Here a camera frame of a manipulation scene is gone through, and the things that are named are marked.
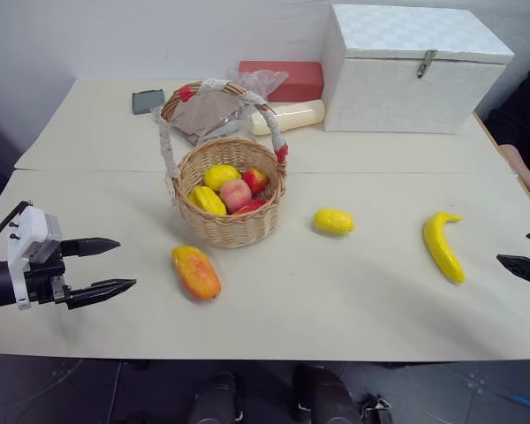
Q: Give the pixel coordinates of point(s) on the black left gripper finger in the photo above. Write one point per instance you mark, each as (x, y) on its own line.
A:
(90, 246)
(101, 289)

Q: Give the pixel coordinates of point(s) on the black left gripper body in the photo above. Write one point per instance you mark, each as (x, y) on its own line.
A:
(44, 278)

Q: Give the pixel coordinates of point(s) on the person's bare forearm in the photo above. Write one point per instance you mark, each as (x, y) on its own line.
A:
(527, 174)

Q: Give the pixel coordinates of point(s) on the red yellow fruit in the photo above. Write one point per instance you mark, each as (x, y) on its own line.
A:
(252, 206)

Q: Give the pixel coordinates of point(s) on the yellow banana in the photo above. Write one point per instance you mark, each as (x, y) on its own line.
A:
(441, 247)

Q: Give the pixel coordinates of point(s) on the orange mango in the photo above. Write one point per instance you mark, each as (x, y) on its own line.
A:
(196, 274)

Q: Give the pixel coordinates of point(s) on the yellow ridged starfruit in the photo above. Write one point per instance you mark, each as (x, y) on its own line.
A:
(208, 201)

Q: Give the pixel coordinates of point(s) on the person in black clothing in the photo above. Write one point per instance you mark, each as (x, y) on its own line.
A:
(523, 110)

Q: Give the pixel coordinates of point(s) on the yellow lemon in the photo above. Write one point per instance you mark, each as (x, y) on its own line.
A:
(221, 176)
(334, 221)

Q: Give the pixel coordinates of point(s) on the pink peach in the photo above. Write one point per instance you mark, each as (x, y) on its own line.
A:
(236, 195)

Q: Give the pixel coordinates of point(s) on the grey small box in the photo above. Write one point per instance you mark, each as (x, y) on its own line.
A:
(146, 101)

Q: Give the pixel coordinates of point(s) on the dark rounded shape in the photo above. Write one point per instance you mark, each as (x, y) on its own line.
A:
(214, 399)
(322, 395)

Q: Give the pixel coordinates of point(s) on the red apple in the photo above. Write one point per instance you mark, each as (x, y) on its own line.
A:
(256, 180)

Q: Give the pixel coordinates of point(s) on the black grey floor object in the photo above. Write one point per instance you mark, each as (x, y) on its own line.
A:
(375, 411)

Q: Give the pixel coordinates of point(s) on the metal box latch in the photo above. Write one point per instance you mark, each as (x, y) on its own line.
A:
(425, 63)

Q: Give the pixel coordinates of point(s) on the white woven lidded box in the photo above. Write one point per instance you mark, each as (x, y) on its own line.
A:
(406, 75)

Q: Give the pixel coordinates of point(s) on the clear plastic bag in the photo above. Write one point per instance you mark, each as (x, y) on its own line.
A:
(260, 81)

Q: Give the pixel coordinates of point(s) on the cream cylinder roll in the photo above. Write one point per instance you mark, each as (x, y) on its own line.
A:
(298, 115)

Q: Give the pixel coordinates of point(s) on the red rectangular box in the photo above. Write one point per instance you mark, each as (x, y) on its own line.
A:
(296, 84)

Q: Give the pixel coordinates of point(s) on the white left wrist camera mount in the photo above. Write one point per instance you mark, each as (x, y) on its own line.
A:
(31, 223)

